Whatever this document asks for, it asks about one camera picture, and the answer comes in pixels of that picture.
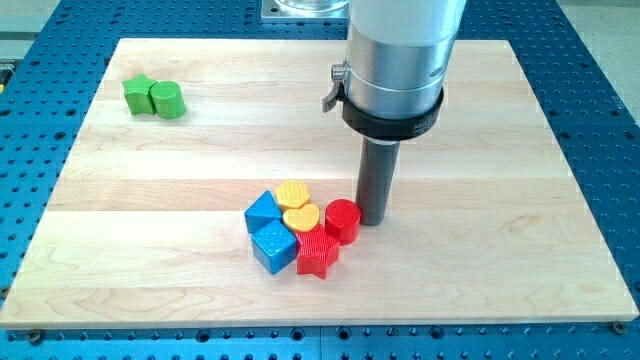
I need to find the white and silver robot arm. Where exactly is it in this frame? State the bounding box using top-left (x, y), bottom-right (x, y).
top-left (322, 0), bottom-right (466, 142)

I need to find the red star block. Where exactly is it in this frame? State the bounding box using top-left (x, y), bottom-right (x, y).
top-left (296, 225), bottom-right (340, 279)

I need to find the green star block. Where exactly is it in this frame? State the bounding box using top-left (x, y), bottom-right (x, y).
top-left (122, 74), bottom-right (157, 115)

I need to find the yellow hexagon block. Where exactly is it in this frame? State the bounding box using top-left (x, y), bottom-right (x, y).
top-left (275, 180), bottom-right (311, 212)

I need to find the yellow heart block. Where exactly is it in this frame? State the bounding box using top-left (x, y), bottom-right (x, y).
top-left (283, 204), bottom-right (320, 233)

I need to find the red cylinder block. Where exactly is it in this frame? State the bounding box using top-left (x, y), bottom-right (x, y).
top-left (325, 199), bottom-right (361, 246)

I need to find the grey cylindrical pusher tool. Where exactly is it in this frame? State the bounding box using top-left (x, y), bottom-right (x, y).
top-left (356, 138), bottom-right (400, 226)

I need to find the blue triangle block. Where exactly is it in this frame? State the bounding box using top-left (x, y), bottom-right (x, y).
top-left (244, 191), bottom-right (283, 234)

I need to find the blue cube block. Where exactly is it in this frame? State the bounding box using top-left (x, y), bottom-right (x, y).
top-left (251, 220), bottom-right (297, 274)

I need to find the green cylinder block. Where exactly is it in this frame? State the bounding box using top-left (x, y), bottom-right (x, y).
top-left (150, 81), bottom-right (186, 120)

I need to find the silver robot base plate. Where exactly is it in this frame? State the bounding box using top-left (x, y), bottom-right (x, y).
top-left (260, 0), bottom-right (349, 23)

